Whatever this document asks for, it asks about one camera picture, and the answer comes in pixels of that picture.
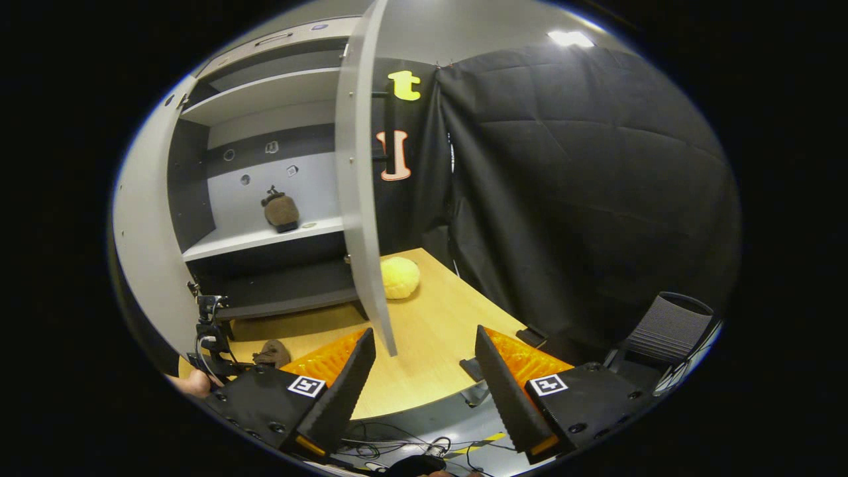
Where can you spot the ceiling light panel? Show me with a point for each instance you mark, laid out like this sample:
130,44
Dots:
570,38

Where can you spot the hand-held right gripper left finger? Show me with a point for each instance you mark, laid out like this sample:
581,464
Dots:
341,391

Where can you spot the grey shoe cabinet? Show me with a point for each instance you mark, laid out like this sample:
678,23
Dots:
265,93

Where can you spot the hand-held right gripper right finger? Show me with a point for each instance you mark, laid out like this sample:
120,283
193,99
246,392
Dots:
507,391

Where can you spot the grey mesh office chair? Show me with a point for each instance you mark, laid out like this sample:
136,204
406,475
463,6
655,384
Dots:
669,331

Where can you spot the yellow plush toy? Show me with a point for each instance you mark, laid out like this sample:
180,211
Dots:
399,277

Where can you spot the grey cabinet drawer front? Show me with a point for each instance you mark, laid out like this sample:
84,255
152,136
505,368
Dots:
291,40

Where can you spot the brown shoe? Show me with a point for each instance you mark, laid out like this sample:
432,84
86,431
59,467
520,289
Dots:
271,353
281,211

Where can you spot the black backdrop cloth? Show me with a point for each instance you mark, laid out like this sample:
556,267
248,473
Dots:
583,199
417,199

